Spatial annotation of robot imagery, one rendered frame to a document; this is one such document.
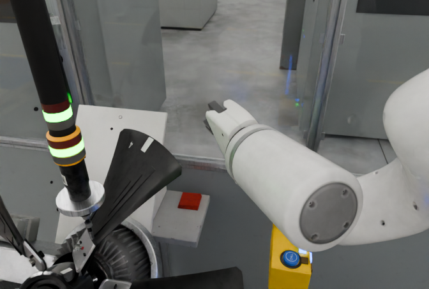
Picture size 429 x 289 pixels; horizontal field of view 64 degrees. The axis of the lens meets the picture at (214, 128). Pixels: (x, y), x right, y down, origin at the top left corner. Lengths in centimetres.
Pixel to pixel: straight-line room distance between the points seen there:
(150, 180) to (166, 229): 64
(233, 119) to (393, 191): 20
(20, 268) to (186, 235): 54
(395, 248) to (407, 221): 128
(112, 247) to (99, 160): 26
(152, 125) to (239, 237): 82
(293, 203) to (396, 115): 11
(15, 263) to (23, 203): 99
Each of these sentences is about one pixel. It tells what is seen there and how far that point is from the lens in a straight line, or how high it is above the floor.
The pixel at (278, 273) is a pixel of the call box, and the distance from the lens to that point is 95.
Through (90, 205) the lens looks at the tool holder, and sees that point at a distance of 55.
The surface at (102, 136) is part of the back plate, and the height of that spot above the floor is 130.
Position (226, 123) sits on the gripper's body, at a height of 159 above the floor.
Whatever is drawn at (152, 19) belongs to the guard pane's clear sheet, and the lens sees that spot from 118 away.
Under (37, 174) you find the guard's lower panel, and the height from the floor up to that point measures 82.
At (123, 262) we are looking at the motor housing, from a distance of 85.
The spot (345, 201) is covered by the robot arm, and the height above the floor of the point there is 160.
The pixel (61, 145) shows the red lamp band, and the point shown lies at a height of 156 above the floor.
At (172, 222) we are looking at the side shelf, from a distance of 132.
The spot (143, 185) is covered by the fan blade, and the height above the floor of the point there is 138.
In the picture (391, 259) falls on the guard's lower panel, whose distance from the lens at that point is 171.
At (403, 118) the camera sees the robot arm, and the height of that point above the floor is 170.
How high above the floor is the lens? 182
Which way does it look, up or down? 32 degrees down
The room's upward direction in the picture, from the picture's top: straight up
